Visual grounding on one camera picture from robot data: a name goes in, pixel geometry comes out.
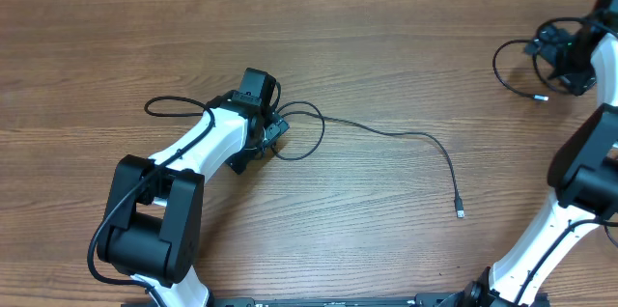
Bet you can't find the thin black USB cable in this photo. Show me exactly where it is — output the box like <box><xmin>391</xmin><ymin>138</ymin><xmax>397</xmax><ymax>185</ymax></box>
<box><xmin>269</xmin><ymin>100</ymin><xmax>466</xmax><ymax>220</ymax></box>

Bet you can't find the thick black USB cable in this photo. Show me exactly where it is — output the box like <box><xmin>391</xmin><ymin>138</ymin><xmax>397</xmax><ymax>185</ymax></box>
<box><xmin>492</xmin><ymin>16</ymin><xmax>600</xmax><ymax>102</ymax></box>

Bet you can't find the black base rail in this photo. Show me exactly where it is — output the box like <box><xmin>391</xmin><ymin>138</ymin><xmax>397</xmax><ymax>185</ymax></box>
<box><xmin>120</xmin><ymin>292</ymin><xmax>551</xmax><ymax>307</ymax></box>

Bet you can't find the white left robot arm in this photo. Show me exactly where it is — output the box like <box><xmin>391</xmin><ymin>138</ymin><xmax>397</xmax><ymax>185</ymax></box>
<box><xmin>87</xmin><ymin>68</ymin><xmax>289</xmax><ymax>306</ymax></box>

